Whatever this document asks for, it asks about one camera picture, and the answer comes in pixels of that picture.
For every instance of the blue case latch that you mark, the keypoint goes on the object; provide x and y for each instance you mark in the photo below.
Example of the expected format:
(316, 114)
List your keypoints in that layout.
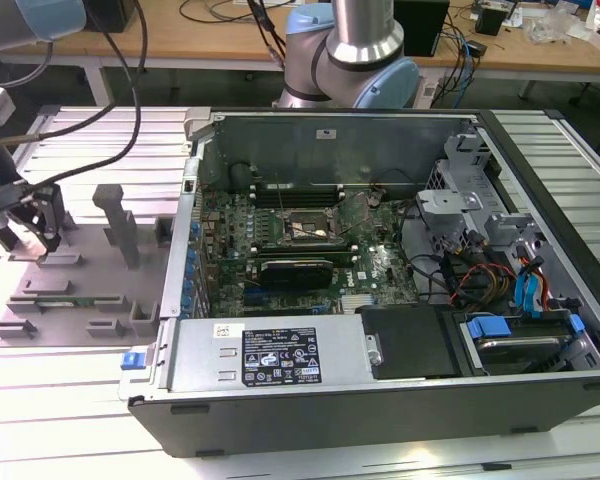
(132, 361)

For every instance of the silver coin cell battery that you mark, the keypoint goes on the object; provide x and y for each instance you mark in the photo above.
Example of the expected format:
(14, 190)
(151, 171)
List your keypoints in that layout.
(376, 196)

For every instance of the black plastic shroud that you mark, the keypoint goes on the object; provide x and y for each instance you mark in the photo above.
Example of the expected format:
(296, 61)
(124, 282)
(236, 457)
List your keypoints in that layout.
(410, 345)

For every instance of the wooden desk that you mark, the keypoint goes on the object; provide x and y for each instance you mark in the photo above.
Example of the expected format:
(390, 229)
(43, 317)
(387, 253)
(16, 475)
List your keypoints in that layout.
(205, 47)

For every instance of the black graphics card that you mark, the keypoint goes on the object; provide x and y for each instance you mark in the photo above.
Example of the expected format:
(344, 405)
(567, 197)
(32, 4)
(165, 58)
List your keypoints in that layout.
(295, 272)

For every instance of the RAM slot black latches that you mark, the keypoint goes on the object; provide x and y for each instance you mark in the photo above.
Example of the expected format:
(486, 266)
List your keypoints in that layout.
(295, 193)
(295, 203)

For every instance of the grey parts rack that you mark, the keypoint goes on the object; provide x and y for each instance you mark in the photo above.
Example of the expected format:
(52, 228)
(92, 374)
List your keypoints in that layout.
(90, 280)

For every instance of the thin metal locking lever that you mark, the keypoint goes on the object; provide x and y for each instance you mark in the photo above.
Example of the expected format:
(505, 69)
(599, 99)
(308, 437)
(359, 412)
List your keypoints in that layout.
(310, 230)
(280, 190)

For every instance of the silver drive cage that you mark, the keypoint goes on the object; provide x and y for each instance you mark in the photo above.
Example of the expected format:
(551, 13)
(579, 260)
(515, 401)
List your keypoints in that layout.
(447, 202)

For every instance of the silver chipset heatsink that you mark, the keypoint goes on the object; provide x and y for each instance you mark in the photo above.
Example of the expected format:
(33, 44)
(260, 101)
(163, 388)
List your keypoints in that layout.
(357, 304)

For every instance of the RAM slot white latches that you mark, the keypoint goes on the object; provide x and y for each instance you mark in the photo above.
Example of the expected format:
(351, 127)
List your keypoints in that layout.
(295, 198)
(295, 188)
(305, 249)

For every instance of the hard disk in blue carrier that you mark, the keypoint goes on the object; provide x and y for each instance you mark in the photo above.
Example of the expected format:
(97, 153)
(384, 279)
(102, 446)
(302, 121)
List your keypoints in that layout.
(522, 350)

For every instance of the large black box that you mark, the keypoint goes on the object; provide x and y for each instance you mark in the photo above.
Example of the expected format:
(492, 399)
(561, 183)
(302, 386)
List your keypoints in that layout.
(422, 27)

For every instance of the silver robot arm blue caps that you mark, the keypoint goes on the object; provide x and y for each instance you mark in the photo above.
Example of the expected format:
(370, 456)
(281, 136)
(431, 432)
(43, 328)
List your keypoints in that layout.
(360, 40)

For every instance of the green motherboard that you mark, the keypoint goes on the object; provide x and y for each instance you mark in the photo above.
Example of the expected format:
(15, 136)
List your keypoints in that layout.
(385, 240)

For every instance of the small black box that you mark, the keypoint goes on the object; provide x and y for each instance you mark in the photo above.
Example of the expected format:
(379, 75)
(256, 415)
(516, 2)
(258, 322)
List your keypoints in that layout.
(492, 22)

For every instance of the CPU socket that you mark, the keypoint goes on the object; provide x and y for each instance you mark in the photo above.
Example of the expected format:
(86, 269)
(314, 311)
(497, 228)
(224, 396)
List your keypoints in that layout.
(305, 225)

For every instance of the grey power supply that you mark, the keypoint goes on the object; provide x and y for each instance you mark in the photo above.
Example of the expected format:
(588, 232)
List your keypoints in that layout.
(205, 355)

